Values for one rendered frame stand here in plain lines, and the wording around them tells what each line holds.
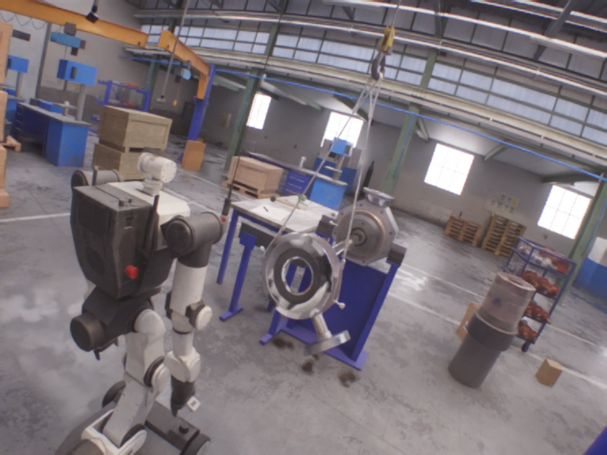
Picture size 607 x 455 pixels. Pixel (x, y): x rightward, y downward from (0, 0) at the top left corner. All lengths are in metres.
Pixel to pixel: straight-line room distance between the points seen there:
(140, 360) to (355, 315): 1.96
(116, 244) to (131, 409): 0.87
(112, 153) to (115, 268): 4.89
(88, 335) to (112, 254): 0.29
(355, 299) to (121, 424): 2.00
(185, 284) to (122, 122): 4.85
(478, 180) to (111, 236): 13.66
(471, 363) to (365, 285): 1.29
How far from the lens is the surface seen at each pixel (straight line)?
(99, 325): 1.08
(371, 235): 2.38
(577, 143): 8.92
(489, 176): 14.08
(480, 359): 3.33
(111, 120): 5.86
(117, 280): 0.94
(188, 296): 0.95
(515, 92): 9.43
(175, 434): 1.77
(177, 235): 0.84
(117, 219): 0.85
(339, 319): 2.94
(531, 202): 14.39
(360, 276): 2.76
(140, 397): 1.53
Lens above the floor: 1.64
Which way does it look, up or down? 14 degrees down
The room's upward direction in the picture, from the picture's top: 17 degrees clockwise
